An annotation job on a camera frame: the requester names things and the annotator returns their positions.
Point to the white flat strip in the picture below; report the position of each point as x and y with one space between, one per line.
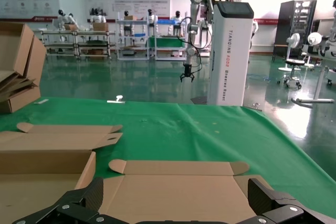
42 101

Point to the white standing fan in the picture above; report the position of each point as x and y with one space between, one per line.
294 40

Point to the white round-jointed robot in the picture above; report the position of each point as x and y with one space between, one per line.
313 39

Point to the flattened cardboard stack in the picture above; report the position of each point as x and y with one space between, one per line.
18 100

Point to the large open cardboard box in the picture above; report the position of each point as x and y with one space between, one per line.
23 48

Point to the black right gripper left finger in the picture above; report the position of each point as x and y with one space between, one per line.
89 195

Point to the open brown cardboard mailer box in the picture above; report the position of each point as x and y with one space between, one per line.
39 161
178 190

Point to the blue plastic bin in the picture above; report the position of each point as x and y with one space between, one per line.
165 22

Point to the green tablecloth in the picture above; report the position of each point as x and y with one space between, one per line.
183 129

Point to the metal pipe rack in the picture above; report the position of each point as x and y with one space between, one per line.
59 33
92 33

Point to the black equipment rack cabinet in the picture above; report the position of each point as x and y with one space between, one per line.
284 24

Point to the grey machine base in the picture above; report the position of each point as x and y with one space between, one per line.
231 51

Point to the green panel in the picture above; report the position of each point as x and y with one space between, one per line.
165 43

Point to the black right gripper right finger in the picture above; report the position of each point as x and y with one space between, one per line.
262 195

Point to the small brown cardboard box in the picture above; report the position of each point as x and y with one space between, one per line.
70 27
101 26
130 18

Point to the white desk frame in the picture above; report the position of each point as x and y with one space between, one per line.
315 100

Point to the white black humanoid robot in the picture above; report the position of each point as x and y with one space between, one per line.
127 28
178 18
151 19
98 19
63 19

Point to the white shelf rack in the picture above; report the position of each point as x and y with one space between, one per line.
156 51
118 37

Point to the black wheeled stool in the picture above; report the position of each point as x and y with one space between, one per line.
294 62

